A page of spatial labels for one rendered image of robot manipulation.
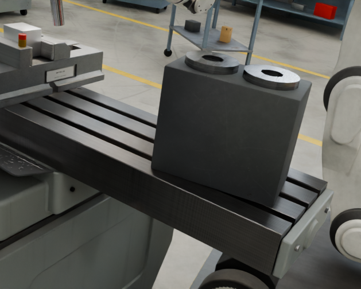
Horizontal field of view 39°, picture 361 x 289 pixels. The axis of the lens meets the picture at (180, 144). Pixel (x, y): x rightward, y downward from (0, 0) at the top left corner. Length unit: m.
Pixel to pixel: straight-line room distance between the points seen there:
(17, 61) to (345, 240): 0.85
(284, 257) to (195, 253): 1.47
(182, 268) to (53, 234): 1.12
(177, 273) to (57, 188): 1.18
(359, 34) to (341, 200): 0.40
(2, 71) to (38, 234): 0.34
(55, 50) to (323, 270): 0.84
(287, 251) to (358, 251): 0.54
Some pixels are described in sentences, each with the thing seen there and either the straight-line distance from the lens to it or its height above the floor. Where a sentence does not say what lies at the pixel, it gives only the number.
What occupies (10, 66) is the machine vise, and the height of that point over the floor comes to 0.99.
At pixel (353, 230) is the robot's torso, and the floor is 0.71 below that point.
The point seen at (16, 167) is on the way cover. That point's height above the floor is 0.87.
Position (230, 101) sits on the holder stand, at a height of 1.08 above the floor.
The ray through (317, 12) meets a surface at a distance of 7.84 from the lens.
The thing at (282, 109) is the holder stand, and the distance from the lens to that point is 0.76.
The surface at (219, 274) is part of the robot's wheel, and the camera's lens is 1.22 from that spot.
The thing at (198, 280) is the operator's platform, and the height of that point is 0.40.
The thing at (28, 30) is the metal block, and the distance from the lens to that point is 1.13.
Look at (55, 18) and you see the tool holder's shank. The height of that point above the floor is 1.10.
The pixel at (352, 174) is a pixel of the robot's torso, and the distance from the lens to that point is 1.27.
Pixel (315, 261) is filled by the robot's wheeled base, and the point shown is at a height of 0.57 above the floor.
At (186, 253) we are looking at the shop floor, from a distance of 2.24.
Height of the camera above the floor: 1.34
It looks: 25 degrees down
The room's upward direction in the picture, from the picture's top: 9 degrees clockwise
